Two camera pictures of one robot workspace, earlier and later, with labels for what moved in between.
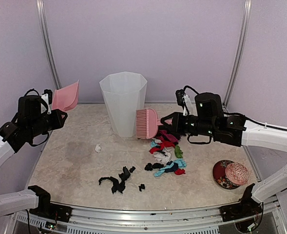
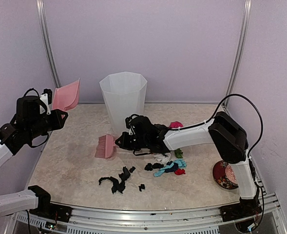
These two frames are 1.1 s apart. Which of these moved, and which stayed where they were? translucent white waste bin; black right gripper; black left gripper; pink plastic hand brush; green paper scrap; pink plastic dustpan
Moved: pink plastic hand brush; black right gripper
Stayed: pink plastic dustpan; black left gripper; green paper scrap; translucent white waste bin
